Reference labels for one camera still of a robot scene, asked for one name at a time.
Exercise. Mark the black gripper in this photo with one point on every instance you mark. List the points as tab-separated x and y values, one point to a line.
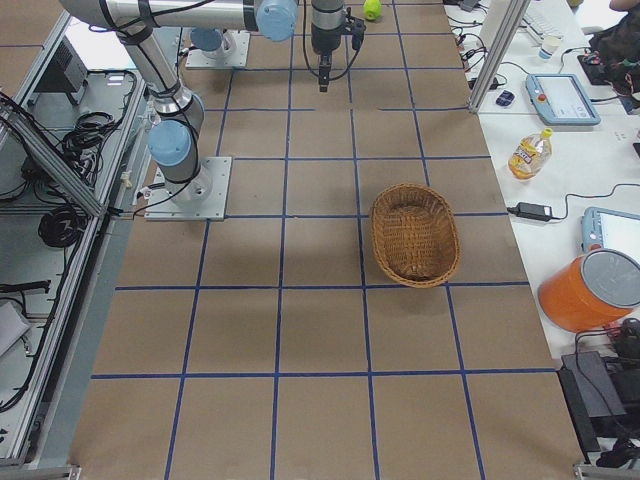
323	42

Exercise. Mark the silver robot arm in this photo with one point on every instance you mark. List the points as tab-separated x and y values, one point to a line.
214	43
173	143

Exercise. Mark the woven wicker basket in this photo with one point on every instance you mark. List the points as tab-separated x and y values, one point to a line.
414	236

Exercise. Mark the green apple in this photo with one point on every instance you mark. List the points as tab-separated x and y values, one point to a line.
372	10

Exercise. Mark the dark blue computer mouse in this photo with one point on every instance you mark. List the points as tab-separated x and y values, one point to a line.
505	99

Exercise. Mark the orange juice bottle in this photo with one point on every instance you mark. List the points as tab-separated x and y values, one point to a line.
531	154

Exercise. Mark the paper cup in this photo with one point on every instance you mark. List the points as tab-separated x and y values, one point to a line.
549	46

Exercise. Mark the far blue teach pendant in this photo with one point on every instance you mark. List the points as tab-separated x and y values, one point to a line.
560	100

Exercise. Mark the blue teach pendant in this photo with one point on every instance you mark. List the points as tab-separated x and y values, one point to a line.
560	100
610	229

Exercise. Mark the black power adapter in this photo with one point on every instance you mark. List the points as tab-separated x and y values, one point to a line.
531	211

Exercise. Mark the near blue teach pendant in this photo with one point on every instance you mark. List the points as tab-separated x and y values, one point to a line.
610	229

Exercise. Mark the orange bucket with grey lid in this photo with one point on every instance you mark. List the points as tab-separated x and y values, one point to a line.
594	290

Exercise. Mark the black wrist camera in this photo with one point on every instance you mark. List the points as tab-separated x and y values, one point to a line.
356	28

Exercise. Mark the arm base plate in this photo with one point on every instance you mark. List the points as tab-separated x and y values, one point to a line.
203	199
196	60

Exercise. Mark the aluminium frame post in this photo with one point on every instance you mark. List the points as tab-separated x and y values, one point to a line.
502	21

